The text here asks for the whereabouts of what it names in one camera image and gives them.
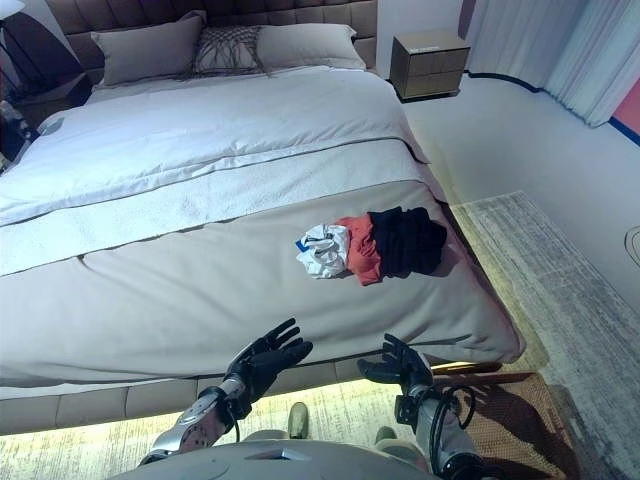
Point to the tufted brown headboard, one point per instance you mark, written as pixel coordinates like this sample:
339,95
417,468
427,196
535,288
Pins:
250,12

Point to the patterned fringed cushion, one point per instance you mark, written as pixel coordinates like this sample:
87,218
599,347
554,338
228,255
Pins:
227,50

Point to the dark bedside table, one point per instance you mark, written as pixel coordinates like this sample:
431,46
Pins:
35,60

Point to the orange garment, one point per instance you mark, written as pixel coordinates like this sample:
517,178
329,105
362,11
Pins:
362,250

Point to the white crumpled garment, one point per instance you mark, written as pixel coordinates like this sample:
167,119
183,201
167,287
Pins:
325,255

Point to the beige bedspread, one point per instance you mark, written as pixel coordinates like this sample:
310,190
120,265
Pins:
200,300

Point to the grey robot torso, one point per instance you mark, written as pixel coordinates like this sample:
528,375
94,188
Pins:
275,457

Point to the brown wooden nightstand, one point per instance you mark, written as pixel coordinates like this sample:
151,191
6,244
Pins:
430,65

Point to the black garment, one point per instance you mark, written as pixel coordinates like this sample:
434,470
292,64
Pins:
405,240

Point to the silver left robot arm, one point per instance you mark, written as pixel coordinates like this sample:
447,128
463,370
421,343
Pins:
200,420

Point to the silver left robot leg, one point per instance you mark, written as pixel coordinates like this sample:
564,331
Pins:
298,417

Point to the white curtain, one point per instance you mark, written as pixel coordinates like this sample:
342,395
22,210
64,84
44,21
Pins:
560,45

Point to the silver robot leg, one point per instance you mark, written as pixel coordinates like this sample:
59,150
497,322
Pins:
298,417
395,445

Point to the beige upholstered bed frame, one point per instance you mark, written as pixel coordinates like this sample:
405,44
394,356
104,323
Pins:
100,400

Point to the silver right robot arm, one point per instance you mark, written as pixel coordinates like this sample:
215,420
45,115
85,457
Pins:
430,425

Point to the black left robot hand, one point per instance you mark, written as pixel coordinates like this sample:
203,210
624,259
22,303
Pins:
265,357

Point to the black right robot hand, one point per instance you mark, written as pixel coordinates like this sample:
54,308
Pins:
405,367

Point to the plain beige pillow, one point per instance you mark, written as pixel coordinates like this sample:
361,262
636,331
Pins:
145,47
310,47

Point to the brown wicker basket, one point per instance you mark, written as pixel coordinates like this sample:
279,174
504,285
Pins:
525,415

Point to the white duvet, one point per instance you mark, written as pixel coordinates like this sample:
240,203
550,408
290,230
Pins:
225,140

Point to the silver right robot leg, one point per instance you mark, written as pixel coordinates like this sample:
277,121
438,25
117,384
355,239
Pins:
395,445

